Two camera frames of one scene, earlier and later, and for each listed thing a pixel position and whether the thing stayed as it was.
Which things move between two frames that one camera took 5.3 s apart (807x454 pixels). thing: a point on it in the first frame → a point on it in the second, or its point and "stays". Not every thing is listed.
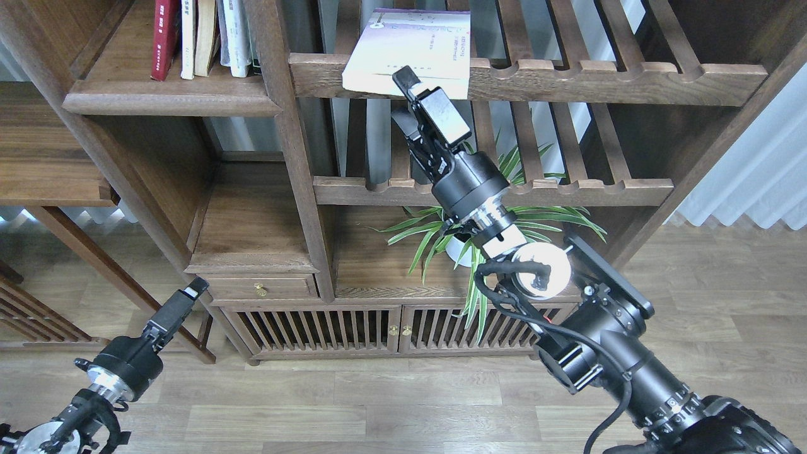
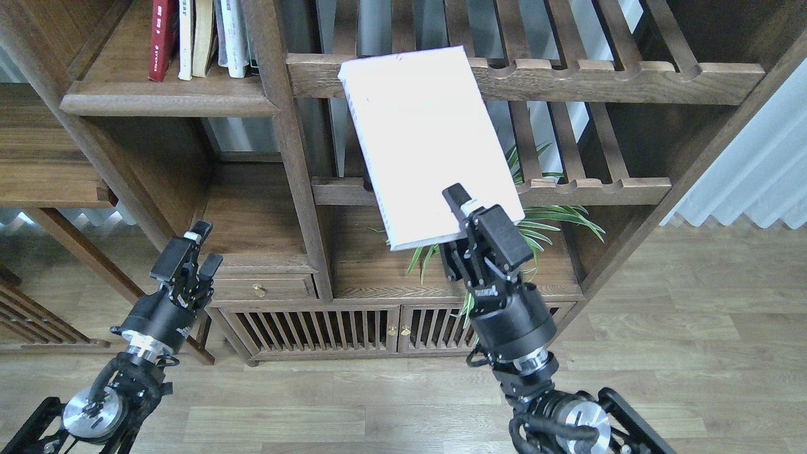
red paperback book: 166,31 stays
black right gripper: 460,179 → 512,316
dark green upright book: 256,68 stays
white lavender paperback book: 435,44 → 423,126
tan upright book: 205,29 stays
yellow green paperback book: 188,40 stays
